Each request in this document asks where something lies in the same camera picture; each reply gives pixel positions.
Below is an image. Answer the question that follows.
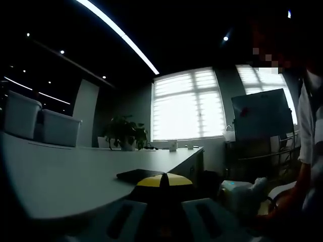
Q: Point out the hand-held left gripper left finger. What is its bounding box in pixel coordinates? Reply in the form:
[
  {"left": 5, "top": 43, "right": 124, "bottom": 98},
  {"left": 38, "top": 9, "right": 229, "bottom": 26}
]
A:
[{"left": 65, "top": 173, "right": 165, "bottom": 242}]

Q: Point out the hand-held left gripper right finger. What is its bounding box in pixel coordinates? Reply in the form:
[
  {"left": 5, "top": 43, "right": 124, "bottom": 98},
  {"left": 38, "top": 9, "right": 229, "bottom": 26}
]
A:
[{"left": 161, "top": 172, "right": 255, "bottom": 242}]

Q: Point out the black fixed fixture clamp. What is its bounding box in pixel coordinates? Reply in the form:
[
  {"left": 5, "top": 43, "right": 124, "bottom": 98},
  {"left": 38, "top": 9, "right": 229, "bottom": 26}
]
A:
[{"left": 116, "top": 168, "right": 167, "bottom": 184}]

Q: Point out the white plastic bag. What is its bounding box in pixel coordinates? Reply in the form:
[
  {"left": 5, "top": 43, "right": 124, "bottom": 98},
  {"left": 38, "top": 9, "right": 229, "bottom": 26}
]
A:
[{"left": 223, "top": 125, "right": 237, "bottom": 142}]

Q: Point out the whiteboard on stand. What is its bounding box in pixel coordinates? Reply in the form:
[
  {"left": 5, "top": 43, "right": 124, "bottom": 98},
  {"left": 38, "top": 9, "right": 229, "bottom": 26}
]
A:
[{"left": 231, "top": 88, "right": 295, "bottom": 142}]

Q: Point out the potted green plant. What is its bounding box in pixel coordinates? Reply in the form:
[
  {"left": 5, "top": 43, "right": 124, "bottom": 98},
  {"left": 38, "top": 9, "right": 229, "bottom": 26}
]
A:
[{"left": 103, "top": 115, "right": 148, "bottom": 151}]

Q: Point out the person's own body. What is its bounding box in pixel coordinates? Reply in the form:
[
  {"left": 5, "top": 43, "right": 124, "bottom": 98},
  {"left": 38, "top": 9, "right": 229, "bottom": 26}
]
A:
[{"left": 297, "top": 68, "right": 323, "bottom": 217}]

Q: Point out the window with blinds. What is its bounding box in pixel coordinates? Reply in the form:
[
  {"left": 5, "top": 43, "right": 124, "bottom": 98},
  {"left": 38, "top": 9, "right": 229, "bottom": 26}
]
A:
[
  {"left": 152, "top": 67, "right": 225, "bottom": 141},
  {"left": 236, "top": 64, "right": 298, "bottom": 126}
]

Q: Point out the white plastic storage box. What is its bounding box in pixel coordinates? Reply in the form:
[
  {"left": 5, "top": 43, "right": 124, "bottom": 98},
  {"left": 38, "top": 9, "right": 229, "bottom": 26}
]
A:
[
  {"left": 40, "top": 108, "right": 83, "bottom": 148},
  {"left": 4, "top": 90, "right": 42, "bottom": 140}
]

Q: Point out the metal wire rack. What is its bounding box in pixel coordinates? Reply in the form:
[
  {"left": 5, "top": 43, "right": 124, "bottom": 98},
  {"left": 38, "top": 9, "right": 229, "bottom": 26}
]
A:
[{"left": 224, "top": 126, "right": 301, "bottom": 177}]

